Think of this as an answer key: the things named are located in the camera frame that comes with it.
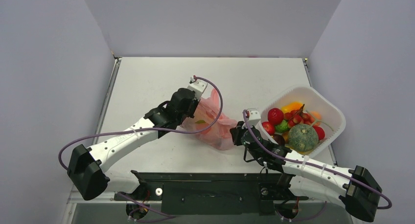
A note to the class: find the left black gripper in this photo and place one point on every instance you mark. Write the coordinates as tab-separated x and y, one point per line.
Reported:
195	103

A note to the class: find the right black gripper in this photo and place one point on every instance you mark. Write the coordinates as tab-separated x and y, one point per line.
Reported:
236	131

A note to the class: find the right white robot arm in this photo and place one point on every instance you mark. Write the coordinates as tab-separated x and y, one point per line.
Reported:
356	190

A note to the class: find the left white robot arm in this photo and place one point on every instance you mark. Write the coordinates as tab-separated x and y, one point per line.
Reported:
89	166

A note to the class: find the fake fruit with green leaf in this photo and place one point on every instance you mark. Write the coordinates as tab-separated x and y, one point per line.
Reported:
202	127

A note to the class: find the dark purple fake plum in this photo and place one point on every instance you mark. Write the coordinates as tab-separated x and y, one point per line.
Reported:
279	139

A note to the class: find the red fake tomato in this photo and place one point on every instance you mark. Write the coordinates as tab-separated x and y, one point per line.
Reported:
275	116

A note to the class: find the red fake cherry bunch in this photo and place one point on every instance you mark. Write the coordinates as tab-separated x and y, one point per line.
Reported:
297	117

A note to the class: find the green fake melon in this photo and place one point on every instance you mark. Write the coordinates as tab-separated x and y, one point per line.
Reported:
302	138

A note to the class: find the yellow fake bell pepper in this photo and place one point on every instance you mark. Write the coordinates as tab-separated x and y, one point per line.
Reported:
294	106

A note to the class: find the yellow fake banana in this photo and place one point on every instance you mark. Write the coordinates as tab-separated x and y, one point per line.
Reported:
302	153

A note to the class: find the orange fake fruit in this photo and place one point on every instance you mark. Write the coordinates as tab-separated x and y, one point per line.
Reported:
315	118

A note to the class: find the red fake fruit right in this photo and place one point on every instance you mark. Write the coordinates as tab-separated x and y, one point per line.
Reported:
320	132

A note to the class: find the white plastic basket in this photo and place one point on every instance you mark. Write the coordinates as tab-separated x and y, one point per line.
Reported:
318	109

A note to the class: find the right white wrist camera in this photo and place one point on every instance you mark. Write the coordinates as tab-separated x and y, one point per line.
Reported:
251	118

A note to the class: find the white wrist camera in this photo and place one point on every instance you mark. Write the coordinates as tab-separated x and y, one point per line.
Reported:
251	118
197	86

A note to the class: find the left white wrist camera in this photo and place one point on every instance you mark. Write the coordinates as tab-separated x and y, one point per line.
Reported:
197	86

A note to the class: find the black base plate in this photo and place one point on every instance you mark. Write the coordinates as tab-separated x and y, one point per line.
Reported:
215	193

